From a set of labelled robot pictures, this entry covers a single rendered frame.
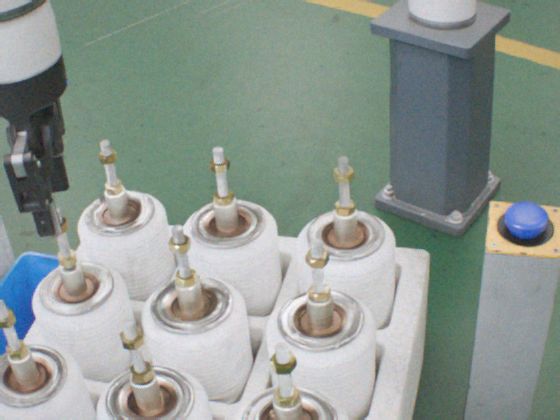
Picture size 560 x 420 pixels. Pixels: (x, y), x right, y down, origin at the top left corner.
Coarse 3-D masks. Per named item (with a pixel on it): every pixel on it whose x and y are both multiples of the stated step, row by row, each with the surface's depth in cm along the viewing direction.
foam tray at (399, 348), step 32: (288, 256) 96; (416, 256) 93; (288, 288) 91; (416, 288) 90; (256, 320) 88; (416, 320) 86; (256, 352) 89; (384, 352) 83; (416, 352) 90; (96, 384) 82; (256, 384) 81; (384, 384) 80; (416, 384) 97; (224, 416) 78; (384, 416) 76
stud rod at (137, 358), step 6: (126, 324) 65; (132, 324) 65; (126, 330) 65; (132, 330) 65; (126, 336) 65; (132, 336) 65; (138, 348) 66; (132, 354) 67; (138, 354) 67; (132, 360) 67; (138, 360) 67; (144, 360) 68; (138, 366) 67; (144, 366) 68; (138, 372) 68
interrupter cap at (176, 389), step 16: (160, 368) 73; (112, 384) 72; (128, 384) 72; (160, 384) 72; (176, 384) 72; (112, 400) 70; (128, 400) 71; (176, 400) 70; (192, 400) 70; (112, 416) 69; (128, 416) 69; (144, 416) 69; (160, 416) 69; (176, 416) 69
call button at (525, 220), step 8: (512, 208) 75; (520, 208) 74; (528, 208) 74; (536, 208) 74; (512, 216) 74; (520, 216) 74; (528, 216) 74; (536, 216) 73; (544, 216) 73; (512, 224) 73; (520, 224) 73; (528, 224) 73; (536, 224) 73; (544, 224) 73; (512, 232) 74; (520, 232) 73; (528, 232) 73; (536, 232) 73
